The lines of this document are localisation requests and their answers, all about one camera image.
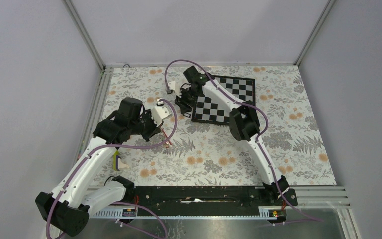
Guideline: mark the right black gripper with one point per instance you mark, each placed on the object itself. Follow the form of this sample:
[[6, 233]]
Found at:
[[182, 103]]

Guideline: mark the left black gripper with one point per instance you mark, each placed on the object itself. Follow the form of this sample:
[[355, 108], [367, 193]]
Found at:
[[154, 130]]

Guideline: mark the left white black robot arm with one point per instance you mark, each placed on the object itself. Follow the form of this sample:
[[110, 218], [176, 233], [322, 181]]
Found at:
[[68, 206]]

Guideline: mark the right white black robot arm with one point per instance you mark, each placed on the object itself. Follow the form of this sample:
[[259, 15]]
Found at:
[[243, 124]]

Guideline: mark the black white checkerboard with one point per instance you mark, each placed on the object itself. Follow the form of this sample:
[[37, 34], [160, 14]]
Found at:
[[215, 106]]

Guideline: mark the green white small block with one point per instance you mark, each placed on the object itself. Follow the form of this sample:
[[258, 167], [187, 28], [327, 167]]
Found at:
[[117, 163]]

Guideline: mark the floral patterned mat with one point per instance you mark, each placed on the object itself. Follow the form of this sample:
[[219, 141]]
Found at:
[[206, 154]]

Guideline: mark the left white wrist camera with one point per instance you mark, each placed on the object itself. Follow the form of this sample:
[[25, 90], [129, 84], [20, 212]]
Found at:
[[160, 112]]

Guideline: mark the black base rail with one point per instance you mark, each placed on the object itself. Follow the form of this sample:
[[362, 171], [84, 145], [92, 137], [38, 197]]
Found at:
[[208, 201]]

